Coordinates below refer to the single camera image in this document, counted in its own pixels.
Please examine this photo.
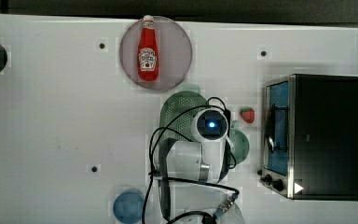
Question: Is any grey round plate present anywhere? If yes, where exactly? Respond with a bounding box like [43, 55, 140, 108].
[119, 16, 192, 91]

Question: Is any green oval strainer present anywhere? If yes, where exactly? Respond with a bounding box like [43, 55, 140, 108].
[159, 91, 206, 141]

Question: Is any black toaster oven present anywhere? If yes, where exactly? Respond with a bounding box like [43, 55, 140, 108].
[257, 74, 358, 201]

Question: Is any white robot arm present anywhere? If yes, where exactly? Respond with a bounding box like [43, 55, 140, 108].
[157, 106, 238, 221]

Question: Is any green mug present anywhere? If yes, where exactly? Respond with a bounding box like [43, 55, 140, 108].
[229, 120, 250, 168]

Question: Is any red strawberry toy by oven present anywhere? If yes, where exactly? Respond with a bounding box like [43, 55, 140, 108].
[240, 107, 255, 123]

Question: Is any blue cup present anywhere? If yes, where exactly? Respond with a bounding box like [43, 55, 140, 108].
[112, 189, 145, 224]

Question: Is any red ketchup bottle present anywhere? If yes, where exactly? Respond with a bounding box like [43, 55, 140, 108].
[137, 15, 159, 82]

